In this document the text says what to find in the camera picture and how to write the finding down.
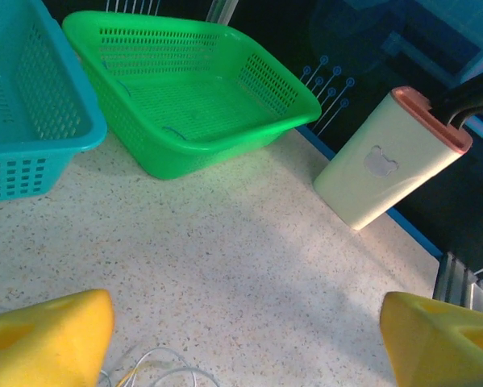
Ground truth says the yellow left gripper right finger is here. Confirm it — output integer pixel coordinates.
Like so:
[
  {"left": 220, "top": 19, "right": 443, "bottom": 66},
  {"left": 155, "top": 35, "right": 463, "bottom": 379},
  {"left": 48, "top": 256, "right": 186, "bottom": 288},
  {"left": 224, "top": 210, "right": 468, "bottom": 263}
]
[{"left": 380, "top": 291, "right": 483, "bottom": 387}]

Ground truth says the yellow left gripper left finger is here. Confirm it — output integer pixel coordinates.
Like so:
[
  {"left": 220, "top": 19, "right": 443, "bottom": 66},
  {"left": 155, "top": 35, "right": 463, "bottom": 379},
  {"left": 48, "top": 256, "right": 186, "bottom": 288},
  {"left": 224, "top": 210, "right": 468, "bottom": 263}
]
[{"left": 0, "top": 289, "right": 116, "bottom": 387}]

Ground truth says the orange cable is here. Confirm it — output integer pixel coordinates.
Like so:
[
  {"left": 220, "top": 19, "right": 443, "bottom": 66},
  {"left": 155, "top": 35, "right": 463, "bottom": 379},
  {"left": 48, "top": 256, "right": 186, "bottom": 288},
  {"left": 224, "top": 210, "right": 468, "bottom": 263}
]
[{"left": 115, "top": 360, "right": 172, "bottom": 387}]

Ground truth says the white cable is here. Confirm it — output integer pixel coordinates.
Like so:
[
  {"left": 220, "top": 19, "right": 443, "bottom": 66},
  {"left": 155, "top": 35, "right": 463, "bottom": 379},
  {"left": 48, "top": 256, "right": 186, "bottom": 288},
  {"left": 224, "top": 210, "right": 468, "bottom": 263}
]
[{"left": 98, "top": 345, "right": 223, "bottom": 387}]

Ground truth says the cream utensil holder orange rim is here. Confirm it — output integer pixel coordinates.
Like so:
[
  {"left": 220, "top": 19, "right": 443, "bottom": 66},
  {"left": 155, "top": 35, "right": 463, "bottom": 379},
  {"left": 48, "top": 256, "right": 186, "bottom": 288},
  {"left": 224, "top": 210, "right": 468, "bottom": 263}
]
[{"left": 312, "top": 86, "right": 474, "bottom": 231}]

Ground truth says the teal plastic basket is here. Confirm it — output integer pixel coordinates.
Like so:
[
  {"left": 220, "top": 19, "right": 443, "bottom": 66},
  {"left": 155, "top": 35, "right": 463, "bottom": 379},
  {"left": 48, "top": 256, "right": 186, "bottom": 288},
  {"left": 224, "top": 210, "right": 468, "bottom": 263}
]
[{"left": 0, "top": 0, "right": 108, "bottom": 205}]

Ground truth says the green plastic basket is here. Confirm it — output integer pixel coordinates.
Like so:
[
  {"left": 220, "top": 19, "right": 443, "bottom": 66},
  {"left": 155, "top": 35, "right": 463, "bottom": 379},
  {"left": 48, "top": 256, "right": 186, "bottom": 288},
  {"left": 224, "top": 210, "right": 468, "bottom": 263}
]
[{"left": 62, "top": 10, "right": 322, "bottom": 180}]

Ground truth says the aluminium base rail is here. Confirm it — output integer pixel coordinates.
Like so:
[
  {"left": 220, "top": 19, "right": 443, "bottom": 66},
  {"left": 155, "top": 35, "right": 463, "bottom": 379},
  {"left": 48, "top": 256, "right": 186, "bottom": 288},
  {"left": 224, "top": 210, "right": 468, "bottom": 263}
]
[{"left": 432, "top": 252, "right": 483, "bottom": 319}]

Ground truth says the black utensil handle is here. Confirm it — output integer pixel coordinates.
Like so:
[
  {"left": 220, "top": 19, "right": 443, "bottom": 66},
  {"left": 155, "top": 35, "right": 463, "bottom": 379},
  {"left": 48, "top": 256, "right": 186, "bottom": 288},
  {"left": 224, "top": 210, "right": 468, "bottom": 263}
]
[{"left": 428, "top": 74, "right": 483, "bottom": 129}]

